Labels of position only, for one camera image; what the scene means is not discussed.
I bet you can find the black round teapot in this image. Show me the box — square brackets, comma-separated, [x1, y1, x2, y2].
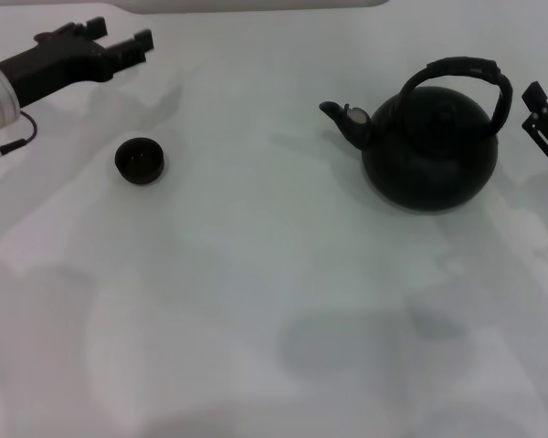
[318, 56, 514, 214]

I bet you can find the small black teacup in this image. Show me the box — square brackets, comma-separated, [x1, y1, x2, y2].
[113, 136, 168, 186]

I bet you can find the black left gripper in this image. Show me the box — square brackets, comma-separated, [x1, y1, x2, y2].
[0, 16, 156, 109]

